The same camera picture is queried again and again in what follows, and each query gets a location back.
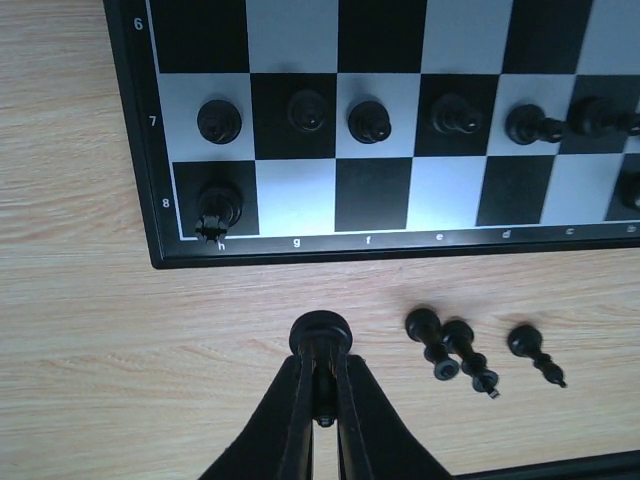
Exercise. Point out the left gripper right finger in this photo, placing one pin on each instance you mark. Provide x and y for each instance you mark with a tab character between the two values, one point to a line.
373	442

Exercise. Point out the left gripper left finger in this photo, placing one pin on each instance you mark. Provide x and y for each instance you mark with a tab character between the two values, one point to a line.
277	441

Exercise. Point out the black chess piece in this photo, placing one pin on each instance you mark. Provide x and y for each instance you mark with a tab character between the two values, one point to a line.
525	341
458	336
220	206
307	110
452	113
527	124
369	122
423	325
219	122
629	190
324	333

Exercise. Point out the black pawn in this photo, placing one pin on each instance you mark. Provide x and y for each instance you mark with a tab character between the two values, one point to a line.
596	117

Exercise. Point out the black and silver chessboard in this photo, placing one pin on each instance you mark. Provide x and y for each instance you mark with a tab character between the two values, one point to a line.
323	196

